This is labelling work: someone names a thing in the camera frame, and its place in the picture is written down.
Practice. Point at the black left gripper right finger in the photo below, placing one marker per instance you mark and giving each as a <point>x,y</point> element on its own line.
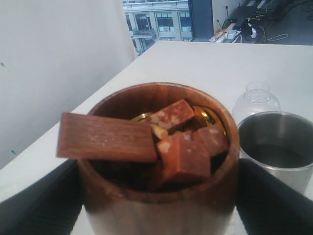
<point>267,206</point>

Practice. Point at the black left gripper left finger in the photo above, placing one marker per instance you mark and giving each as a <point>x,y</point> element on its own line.
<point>50,206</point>

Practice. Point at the stainless steel cup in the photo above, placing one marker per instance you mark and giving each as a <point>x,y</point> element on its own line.
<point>282,144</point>

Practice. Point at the brown wooden cup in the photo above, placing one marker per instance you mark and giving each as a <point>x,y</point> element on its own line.
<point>203,209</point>

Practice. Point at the clear plastic shaker lid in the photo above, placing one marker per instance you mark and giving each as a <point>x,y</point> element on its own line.
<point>256,99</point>

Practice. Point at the flat wooden block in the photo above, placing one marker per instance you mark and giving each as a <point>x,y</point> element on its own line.
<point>103,138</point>

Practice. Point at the reddish brown cube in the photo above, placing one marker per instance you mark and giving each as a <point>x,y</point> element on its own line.
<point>173,116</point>
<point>186,156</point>

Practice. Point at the gold foil coin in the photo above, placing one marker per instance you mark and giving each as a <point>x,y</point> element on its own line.
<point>203,117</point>

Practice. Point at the clutter on far desk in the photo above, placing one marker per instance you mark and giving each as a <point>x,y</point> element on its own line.
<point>264,21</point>

